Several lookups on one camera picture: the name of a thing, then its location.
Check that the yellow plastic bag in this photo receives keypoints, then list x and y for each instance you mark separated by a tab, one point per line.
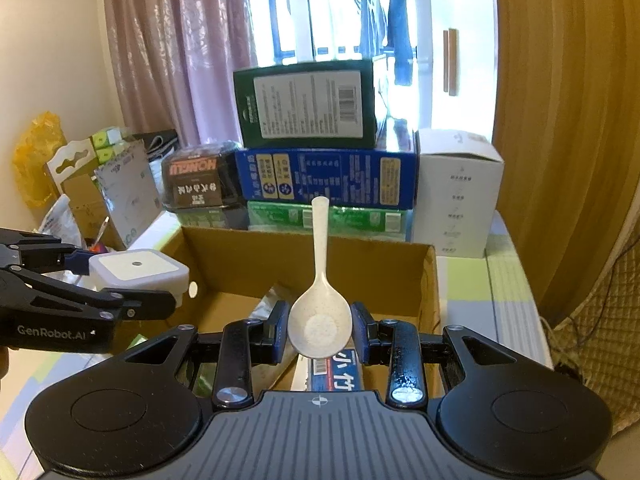
35	147

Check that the silver foil pouch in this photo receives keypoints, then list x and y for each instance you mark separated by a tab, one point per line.
265	306

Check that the cardboard hanger package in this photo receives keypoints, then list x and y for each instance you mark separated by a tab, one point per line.
73	171

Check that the dark green carton box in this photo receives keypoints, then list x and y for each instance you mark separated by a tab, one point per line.
307	105

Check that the pink curtain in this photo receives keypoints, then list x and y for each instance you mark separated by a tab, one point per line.
174	61

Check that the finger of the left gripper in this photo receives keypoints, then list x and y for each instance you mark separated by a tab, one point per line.
41	253
24	290

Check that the dark Hongli food box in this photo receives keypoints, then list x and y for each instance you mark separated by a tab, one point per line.
202	176

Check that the white plastic spoon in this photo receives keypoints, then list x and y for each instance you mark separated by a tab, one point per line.
320	321

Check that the green barcode box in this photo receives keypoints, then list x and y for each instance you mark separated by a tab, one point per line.
136	342

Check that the green tissue boxes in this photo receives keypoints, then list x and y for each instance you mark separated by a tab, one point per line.
107	144

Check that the blue white gum container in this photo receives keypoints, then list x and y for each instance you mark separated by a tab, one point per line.
341	372

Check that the white carton box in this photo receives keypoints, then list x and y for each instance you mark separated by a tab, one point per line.
459	178

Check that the white square power adapter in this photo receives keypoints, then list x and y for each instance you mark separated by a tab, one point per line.
140	269

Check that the plaid tablecloth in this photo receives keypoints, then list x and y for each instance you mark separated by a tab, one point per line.
232	270

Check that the brown quilted chair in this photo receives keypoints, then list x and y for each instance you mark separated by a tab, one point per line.
599	342

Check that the brown curtain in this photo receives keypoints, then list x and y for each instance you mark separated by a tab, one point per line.
567	127

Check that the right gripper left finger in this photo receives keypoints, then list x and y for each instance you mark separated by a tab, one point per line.
244	344

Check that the blue carton box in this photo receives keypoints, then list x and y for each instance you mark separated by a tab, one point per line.
348	178

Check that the white printed paper bag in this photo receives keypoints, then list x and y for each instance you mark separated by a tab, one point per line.
129	192

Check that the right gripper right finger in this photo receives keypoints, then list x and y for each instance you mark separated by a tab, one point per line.
395	345

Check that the white plastic bag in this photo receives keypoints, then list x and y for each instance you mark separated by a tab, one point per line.
60	222

